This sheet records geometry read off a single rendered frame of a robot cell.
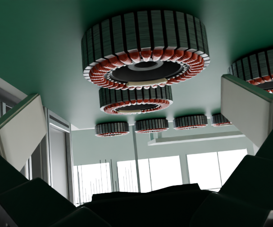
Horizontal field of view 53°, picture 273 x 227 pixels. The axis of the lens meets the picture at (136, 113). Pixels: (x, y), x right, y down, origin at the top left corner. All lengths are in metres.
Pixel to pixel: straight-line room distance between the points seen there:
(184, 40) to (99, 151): 6.50
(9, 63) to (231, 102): 0.22
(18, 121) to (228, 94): 0.13
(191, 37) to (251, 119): 0.08
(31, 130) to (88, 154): 6.53
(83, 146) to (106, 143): 0.55
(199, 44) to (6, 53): 0.18
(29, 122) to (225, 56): 0.25
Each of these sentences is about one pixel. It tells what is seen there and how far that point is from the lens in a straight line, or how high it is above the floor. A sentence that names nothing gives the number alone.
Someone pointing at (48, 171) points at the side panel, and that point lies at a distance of 0.54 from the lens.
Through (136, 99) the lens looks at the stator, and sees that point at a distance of 0.37.
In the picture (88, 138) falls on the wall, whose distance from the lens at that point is 6.72.
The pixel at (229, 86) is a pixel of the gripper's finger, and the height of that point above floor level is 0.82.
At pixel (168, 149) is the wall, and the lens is 6.77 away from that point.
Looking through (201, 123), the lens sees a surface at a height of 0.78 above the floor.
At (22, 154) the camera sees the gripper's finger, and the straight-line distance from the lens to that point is 0.17.
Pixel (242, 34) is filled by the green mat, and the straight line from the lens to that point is 0.30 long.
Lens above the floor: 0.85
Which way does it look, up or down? 8 degrees down
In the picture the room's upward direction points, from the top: 174 degrees clockwise
